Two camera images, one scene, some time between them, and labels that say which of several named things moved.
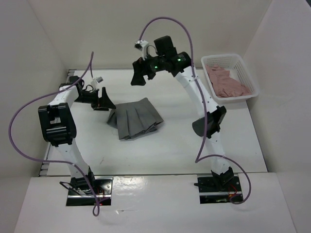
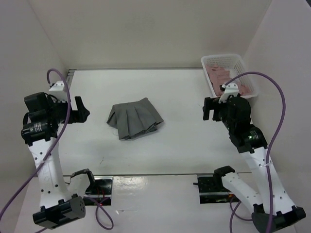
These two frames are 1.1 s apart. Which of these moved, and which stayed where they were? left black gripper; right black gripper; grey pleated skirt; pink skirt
Moved: left black gripper; right black gripper
Stayed: grey pleated skirt; pink skirt
